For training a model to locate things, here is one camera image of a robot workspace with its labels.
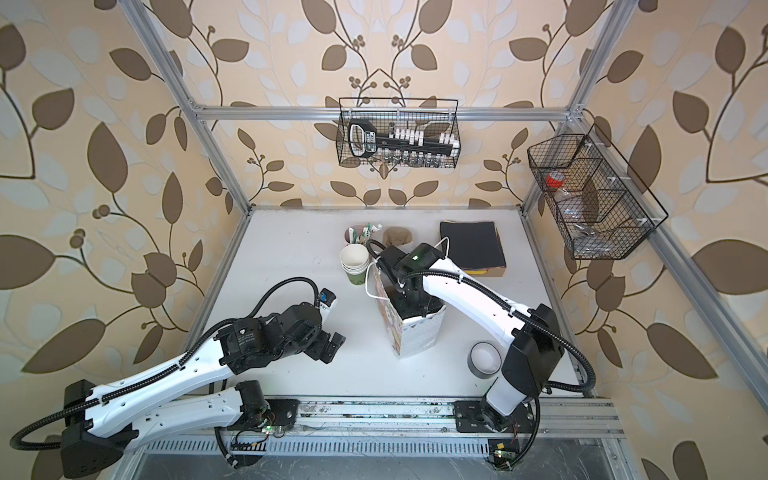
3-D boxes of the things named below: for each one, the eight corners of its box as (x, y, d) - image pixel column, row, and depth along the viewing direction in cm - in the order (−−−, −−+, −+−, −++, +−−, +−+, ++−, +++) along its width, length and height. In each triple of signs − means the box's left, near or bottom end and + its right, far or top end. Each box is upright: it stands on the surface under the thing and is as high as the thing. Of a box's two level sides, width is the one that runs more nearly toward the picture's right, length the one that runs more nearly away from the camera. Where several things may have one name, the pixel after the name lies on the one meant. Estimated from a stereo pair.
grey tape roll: (469, 379, 82) (472, 375, 78) (464, 347, 87) (467, 341, 84) (501, 379, 82) (506, 375, 78) (494, 347, 87) (498, 341, 84)
